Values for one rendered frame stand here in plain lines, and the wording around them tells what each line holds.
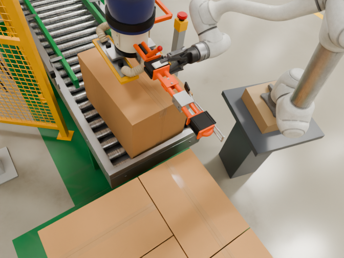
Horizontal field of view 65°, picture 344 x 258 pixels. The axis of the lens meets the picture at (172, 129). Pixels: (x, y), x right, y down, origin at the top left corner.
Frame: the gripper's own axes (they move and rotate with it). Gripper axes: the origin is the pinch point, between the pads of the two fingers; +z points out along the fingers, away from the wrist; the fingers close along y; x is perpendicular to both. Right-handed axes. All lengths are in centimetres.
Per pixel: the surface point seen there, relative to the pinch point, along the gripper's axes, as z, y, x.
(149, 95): -0.3, 26.7, 6.9
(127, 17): 5.9, -16.6, 17.5
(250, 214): -51, 122, -70
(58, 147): 51, 121, 61
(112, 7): 9.5, -18.8, 22.9
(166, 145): -4, 61, -9
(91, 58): 14, 27, 47
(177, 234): 19, 67, -56
